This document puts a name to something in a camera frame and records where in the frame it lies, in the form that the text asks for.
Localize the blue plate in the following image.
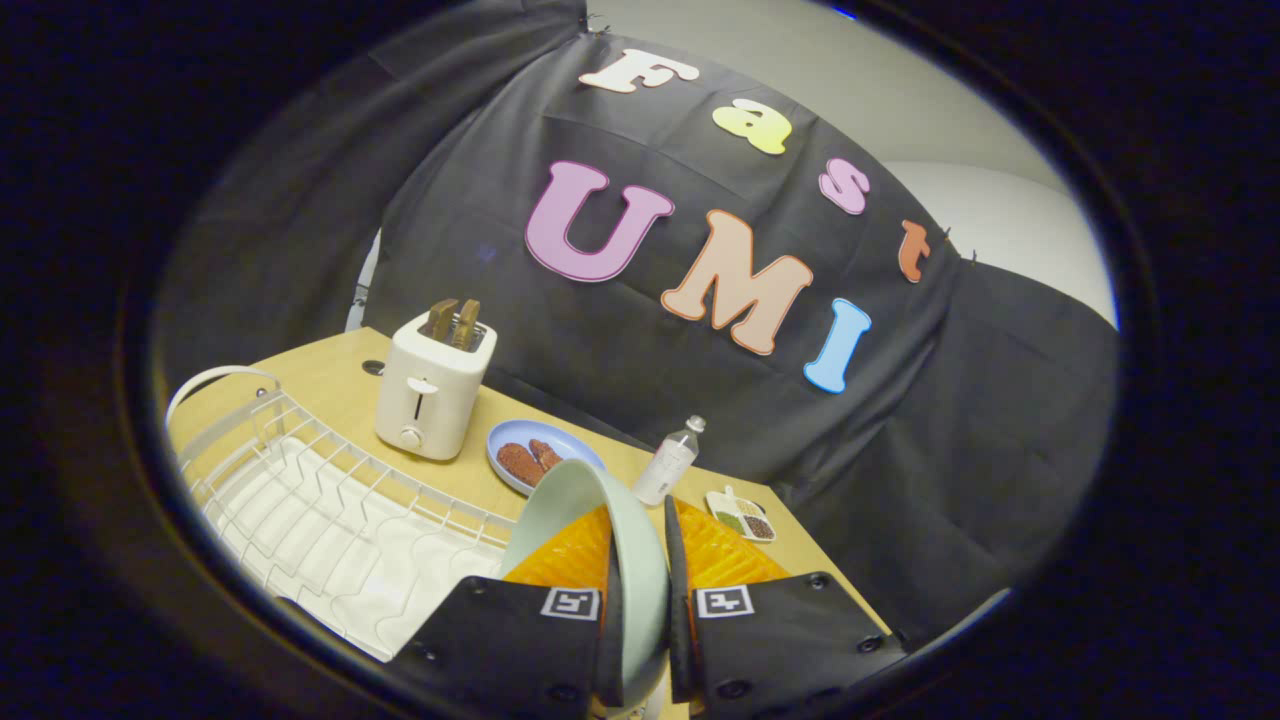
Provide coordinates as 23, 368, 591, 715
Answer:
486, 419, 607, 497

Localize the clear plastic water bottle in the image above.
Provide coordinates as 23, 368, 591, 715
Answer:
633, 415, 707, 507

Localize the black backdrop cloth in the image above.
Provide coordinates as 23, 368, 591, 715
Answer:
155, 0, 1119, 651

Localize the cream white toaster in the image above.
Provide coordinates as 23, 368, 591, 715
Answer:
374, 310, 498, 462

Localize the small white spice tray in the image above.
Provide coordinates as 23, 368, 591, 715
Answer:
706, 486, 778, 543

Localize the white wire dish rack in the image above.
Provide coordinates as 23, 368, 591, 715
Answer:
165, 366, 521, 663

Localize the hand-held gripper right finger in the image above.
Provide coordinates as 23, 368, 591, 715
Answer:
664, 496, 909, 719

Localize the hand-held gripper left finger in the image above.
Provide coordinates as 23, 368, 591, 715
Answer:
388, 504, 626, 717

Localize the pale green plate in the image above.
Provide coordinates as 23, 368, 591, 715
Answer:
500, 458, 671, 713

